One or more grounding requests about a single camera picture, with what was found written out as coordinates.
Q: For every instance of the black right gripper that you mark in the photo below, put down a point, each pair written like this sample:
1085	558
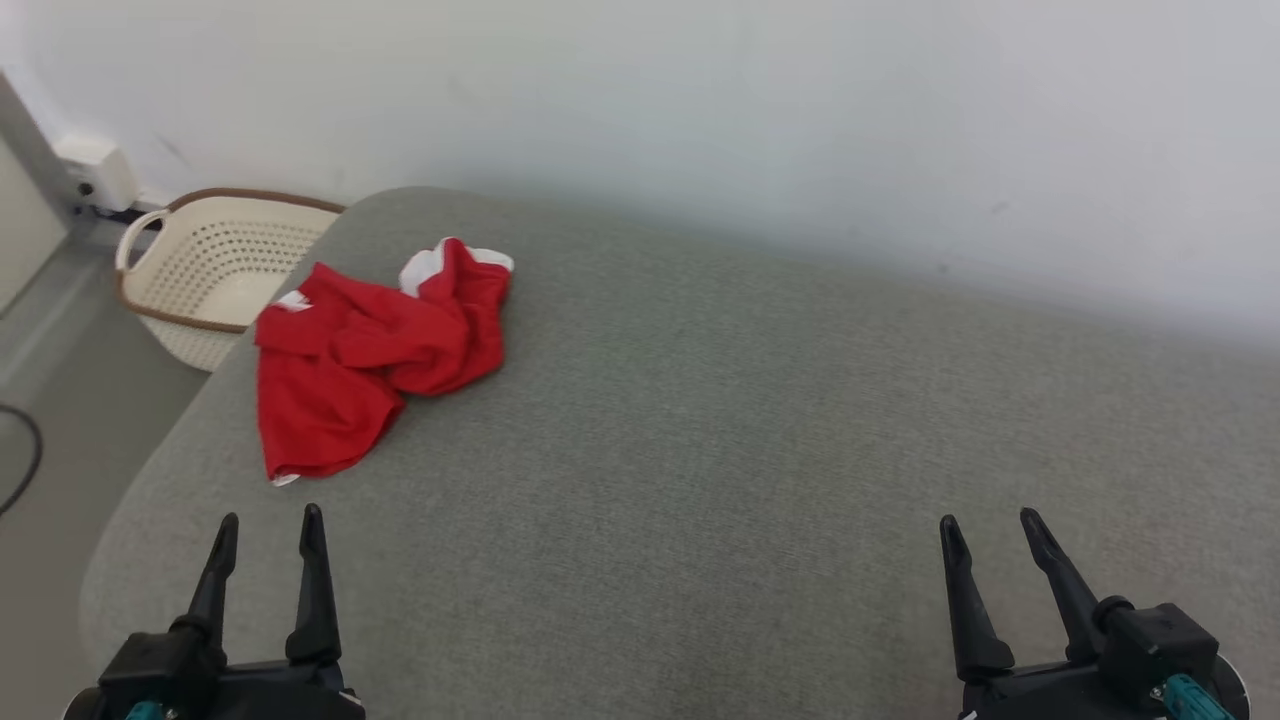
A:
1150	640

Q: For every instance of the grey fabric sofa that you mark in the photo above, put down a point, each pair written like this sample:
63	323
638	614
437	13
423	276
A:
750	450

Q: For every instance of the red basketball shorts white stripe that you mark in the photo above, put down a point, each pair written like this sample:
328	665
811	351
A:
330	390

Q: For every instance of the cream laundry basket brown rim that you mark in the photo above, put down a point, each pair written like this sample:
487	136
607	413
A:
215	260

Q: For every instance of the white wall socket box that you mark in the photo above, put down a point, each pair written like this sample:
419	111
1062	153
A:
95	170

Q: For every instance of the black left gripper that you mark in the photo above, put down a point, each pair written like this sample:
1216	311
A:
240	695

